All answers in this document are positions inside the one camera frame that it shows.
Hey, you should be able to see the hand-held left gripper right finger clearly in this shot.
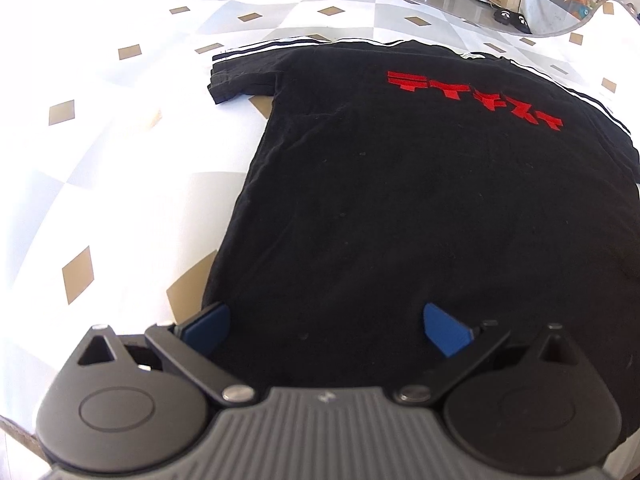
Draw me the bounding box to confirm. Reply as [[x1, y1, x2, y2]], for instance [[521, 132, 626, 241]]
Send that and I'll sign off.
[[393, 301, 585, 405]]

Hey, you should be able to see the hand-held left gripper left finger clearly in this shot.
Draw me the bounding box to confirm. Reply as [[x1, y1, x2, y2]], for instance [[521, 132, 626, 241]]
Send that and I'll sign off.
[[75, 301, 259, 407]]

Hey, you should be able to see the black t-shirt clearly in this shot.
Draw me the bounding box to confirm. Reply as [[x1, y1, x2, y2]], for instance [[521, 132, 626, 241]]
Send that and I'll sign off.
[[202, 39, 640, 448]]

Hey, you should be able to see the marble cabinet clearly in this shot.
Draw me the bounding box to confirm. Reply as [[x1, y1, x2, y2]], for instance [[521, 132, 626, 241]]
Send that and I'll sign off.
[[520, 0, 604, 36]]

